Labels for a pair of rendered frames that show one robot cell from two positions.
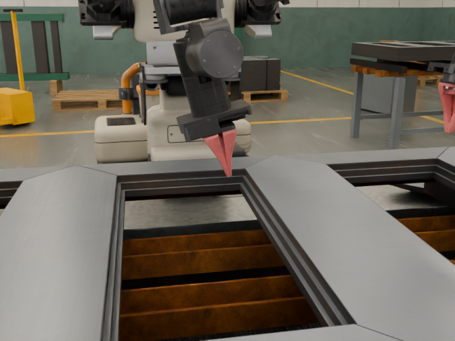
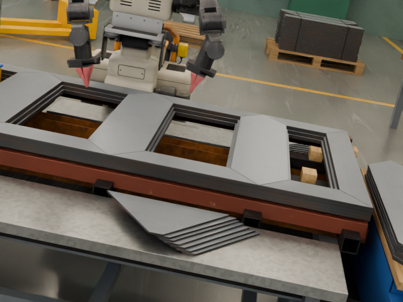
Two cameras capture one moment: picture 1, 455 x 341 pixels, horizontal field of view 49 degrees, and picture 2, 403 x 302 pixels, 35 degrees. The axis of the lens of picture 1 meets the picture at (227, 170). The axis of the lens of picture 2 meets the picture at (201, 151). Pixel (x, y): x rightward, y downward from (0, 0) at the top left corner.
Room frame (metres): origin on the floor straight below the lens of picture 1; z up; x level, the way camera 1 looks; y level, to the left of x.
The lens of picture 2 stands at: (-1.24, -0.89, 1.55)
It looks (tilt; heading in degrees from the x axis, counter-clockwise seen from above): 20 degrees down; 13
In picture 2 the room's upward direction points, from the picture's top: 10 degrees clockwise
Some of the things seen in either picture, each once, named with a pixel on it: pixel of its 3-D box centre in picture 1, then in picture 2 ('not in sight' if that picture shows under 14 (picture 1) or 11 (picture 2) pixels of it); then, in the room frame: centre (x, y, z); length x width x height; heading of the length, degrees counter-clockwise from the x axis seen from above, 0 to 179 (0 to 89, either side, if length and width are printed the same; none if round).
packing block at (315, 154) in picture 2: not in sight; (315, 153); (1.06, -0.79, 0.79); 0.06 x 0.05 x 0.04; 10
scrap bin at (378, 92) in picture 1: (384, 88); not in sight; (6.20, -1.95, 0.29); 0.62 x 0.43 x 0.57; 31
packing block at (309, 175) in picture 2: not in sight; (308, 176); (0.81, -0.79, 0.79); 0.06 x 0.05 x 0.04; 10
